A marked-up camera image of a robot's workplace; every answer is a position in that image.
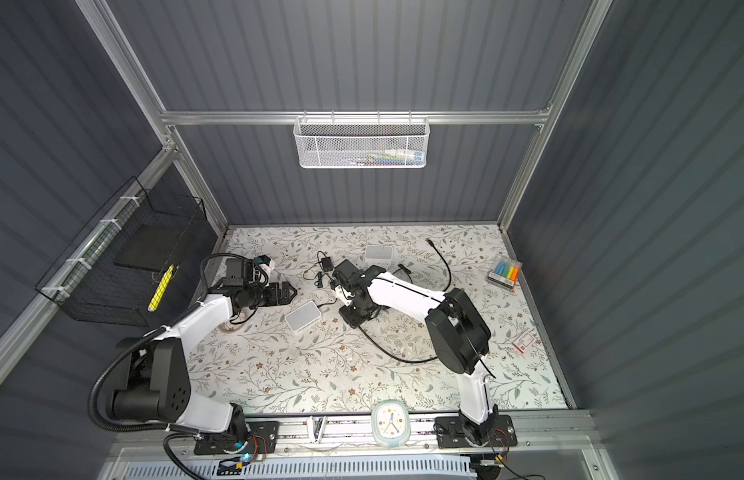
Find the white wire mesh basket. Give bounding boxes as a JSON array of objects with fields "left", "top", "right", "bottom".
[{"left": 293, "top": 115, "right": 431, "bottom": 169}]

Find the floral patterned table mat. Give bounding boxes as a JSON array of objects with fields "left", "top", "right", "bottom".
[{"left": 187, "top": 224, "right": 567, "bottom": 414}]

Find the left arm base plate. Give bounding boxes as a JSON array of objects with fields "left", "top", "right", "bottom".
[{"left": 194, "top": 421, "right": 280, "bottom": 456}]

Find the white ventilated cable duct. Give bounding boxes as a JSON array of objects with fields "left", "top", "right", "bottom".
[{"left": 119, "top": 453, "right": 481, "bottom": 480}]

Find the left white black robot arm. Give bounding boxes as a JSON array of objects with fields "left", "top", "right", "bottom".
[{"left": 88, "top": 254, "right": 298, "bottom": 447}]

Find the black wire wall basket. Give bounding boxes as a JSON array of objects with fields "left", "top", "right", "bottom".
[{"left": 35, "top": 184, "right": 208, "bottom": 327}]

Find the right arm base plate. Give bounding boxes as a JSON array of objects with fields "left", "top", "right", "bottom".
[{"left": 434, "top": 414, "right": 518, "bottom": 449}]

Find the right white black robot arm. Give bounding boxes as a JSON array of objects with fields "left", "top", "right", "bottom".
[{"left": 333, "top": 260, "right": 499, "bottom": 446}]

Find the small red white card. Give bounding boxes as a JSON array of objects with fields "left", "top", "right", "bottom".
[{"left": 512, "top": 331, "right": 537, "bottom": 354}]

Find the pack of coloured markers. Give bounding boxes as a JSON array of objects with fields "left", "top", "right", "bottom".
[{"left": 487, "top": 255, "right": 523, "bottom": 291}]

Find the yellow black striped marker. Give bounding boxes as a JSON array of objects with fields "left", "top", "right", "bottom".
[{"left": 147, "top": 264, "right": 176, "bottom": 312}]

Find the mint green alarm clock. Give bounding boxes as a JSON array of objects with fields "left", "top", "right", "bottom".
[{"left": 370, "top": 399, "right": 411, "bottom": 448}]

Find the long black cable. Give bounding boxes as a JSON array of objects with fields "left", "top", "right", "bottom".
[{"left": 357, "top": 238, "right": 454, "bottom": 365}]

